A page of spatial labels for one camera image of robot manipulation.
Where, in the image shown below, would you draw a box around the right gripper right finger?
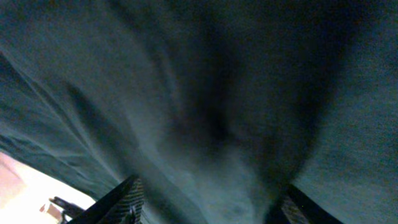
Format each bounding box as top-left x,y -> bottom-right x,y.
264,185 -> 342,224

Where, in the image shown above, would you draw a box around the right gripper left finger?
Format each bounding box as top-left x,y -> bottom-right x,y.
68,175 -> 144,224

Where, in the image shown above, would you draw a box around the black pants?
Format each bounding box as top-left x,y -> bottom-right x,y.
1,1 -> 397,223

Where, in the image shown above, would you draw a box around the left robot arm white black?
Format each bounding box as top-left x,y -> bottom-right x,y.
49,197 -> 85,224

